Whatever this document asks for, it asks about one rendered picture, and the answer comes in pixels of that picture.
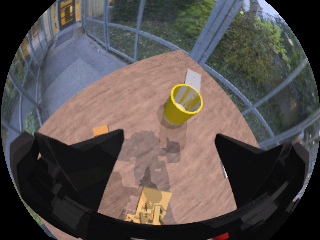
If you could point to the red plastic cup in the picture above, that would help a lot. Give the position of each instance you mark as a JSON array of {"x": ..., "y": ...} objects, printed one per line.
[{"x": 221, "y": 237}]

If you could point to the grey flat rectangular plate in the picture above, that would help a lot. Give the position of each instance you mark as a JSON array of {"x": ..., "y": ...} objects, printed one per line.
[{"x": 193, "y": 79}]

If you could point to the yellow mug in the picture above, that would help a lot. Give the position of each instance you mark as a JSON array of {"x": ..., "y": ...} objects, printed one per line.
[{"x": 183, "y": 103}]

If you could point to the small orange block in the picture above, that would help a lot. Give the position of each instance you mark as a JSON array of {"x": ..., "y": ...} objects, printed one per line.
[{"x": 100, "y": 131}]

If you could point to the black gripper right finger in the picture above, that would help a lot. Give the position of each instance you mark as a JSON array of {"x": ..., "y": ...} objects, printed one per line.
[{"x": 246, "y": 166}]

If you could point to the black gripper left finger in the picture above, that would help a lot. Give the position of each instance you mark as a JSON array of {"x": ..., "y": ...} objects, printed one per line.
[{"x": 87, "y": 165}]

